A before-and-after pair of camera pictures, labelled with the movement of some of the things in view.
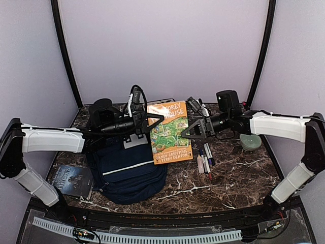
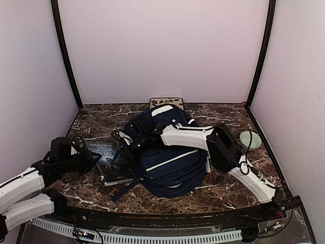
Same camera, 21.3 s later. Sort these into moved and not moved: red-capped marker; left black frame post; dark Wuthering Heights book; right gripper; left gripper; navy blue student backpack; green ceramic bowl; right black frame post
Moved: dark Wuthering Heights book; left gripper; right gripper; navy blue student backpack
Not moved: left black frame post; green ceramic bowl; red-capped marker; right black frame post
